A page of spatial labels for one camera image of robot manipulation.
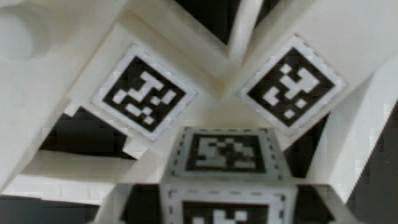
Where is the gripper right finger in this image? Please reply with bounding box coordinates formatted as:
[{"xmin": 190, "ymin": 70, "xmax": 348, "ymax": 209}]
[{"xmin": 315, "ymin": 185, "xmax": 366, "ymax": 224}]

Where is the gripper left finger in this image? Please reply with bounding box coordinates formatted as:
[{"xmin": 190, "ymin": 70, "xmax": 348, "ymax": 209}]
[{"xmin": 87, "ymin": 184, "xmax": 133, "ymax": 224}]

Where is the white chair leg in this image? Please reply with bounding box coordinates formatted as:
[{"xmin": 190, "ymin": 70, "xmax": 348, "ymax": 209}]
[{"xmin": 160, "ymin": 127, "xmax": 299, "ymax": 224}]

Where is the white chair back part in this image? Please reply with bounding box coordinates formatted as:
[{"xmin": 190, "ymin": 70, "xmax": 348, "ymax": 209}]
[{"xmin": 0, "ymin": 0, "xmax": 398, "ymax": 194}]

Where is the white U-shaped frame fence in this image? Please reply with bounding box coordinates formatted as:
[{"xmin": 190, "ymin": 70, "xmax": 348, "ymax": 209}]
[{"xmin": 2, "ymin": 151, "xmax": 135, "ymax": 205}]

